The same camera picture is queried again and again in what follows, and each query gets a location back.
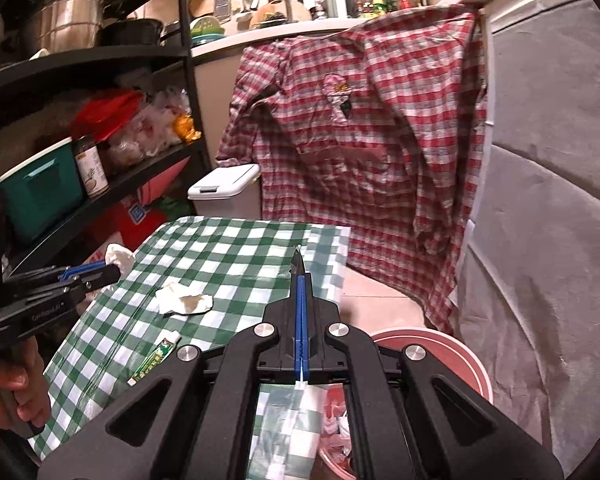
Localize black shelving rack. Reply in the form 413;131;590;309
0;0;216;281

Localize white cardboard box red print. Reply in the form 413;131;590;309
80;230;128;273

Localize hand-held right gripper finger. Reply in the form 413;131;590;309
36;246;301;480
300;246;565;480

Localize black cooking pot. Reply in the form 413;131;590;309
100;17;166;47

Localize pink plastic basin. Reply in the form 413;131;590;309
317;327;496;480

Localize clear plastic film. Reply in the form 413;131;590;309
254;379;330;480

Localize red plaid shirt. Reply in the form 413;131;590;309
216;4;490;336

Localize green plastic bag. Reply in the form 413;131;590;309
155;194;197;223

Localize steel stock pot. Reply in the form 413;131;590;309
22;0;113;56

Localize brown stained tissue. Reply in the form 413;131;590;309
155;280;215;317

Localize white lidded bin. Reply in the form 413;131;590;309
187;163;261;221

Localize person's left hand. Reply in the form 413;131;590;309
0;345;52;431

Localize glass jar with pale label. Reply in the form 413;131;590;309
72;135;110;198

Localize green white checkered tablecloth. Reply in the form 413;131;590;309
27;216;352;480

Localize white tissue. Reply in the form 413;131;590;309
104;243;137;278

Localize small green tube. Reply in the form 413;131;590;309
128;336;182;386

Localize green bowl stack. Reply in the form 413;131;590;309
190;16;227;46

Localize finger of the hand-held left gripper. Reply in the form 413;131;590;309
5;260;108;287
55;264;122;307

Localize clear plastic bags bundle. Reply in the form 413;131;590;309
105;87;191;166

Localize red orange plastic bag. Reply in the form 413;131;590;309
71;89;146;141

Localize red box with blue label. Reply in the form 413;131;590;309
92;194;158;253

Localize grey fabric cover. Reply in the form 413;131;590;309
455;0;600;461

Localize yellow plastic item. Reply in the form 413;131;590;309
174;114;202;141

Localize green cooler box white lid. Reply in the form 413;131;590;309
0;136;86;243

